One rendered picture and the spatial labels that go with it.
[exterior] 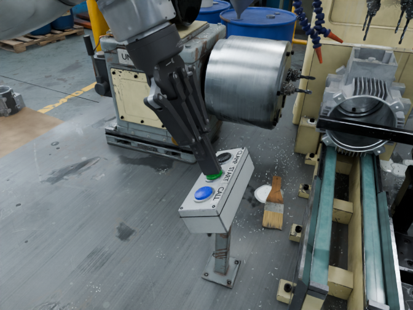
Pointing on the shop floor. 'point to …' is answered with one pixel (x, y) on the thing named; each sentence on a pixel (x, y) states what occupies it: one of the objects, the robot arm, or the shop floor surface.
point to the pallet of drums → (63, 26)
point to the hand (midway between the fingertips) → (204, 155)
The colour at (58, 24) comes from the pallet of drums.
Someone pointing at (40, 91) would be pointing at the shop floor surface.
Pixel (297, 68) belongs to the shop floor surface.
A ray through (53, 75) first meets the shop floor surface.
